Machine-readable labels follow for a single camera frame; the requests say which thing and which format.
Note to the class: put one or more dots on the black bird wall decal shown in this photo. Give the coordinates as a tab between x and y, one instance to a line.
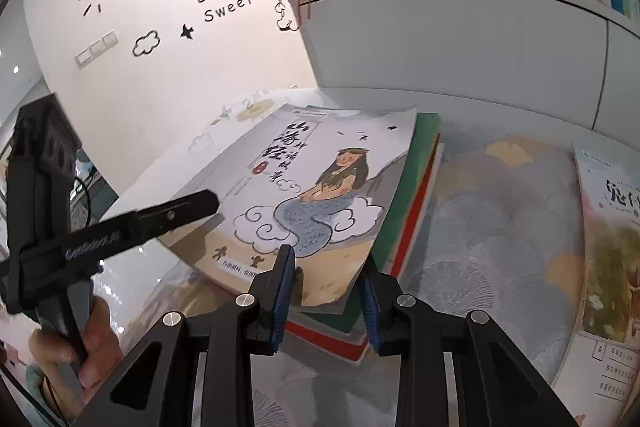
187	32

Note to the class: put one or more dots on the red tape mark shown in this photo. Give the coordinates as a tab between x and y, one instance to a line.
307	4

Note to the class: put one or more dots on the beige illustrated book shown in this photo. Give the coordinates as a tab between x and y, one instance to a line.
610	267

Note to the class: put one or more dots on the wall switch panel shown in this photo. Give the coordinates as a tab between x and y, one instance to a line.
97	47

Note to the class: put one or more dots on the person's left forearm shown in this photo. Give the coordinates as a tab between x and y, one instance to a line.
32	382

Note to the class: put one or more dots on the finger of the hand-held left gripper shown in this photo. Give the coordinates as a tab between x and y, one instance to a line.
170	217

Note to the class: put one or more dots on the red cover book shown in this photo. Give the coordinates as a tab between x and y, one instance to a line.
325	339

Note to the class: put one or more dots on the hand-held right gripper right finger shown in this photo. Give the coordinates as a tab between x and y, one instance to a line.
370	312

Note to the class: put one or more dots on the mermaid cover book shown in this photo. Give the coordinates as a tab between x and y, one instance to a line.
300	187

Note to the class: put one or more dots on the green cover book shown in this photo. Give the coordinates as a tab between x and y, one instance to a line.
415	187

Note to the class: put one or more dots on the person's left hand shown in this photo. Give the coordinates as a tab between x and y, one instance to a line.
100	347

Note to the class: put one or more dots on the white bookshelf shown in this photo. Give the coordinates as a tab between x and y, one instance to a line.
450	47

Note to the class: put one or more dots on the grey fan-patterned rug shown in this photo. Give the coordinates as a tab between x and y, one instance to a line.
500	227

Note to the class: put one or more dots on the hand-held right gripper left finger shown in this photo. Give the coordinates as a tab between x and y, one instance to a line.
282	297

